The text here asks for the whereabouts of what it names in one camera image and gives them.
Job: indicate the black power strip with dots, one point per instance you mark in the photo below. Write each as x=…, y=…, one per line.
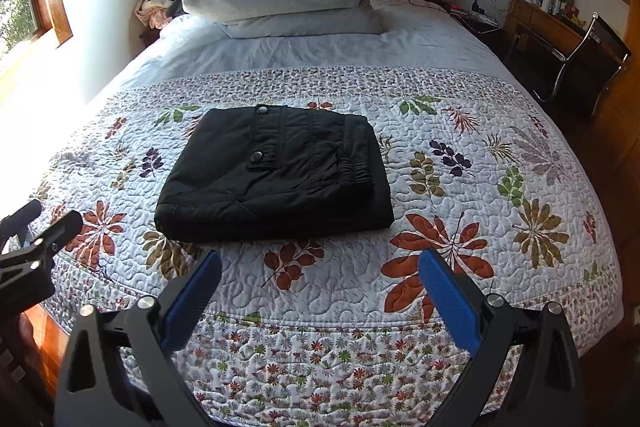
x=477, y=9

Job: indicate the metal frame chair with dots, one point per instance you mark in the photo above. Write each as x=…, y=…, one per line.
x=607, y=39

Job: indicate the wooden desk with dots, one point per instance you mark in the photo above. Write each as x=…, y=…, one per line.
x=525, y=9

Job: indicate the floral quilt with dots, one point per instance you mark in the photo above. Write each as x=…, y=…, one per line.
x=350, y=282

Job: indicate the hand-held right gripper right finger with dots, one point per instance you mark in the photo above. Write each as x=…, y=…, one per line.
x=450, y=302

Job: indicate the light blue bed sheet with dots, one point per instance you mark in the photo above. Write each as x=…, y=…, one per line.
x=300, y=52

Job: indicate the black jacket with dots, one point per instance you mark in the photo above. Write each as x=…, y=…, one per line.
x=275, y=177

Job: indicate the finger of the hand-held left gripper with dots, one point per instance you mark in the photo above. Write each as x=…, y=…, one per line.
x=22, y=217
x=62, y=229

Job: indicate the white pillow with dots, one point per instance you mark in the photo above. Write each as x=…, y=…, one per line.
x=310, y=24

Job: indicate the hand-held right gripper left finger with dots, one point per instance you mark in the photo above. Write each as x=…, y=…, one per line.
x=192, y=302

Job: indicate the wooden framed window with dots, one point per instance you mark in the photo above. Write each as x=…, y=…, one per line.
x=55, y=2

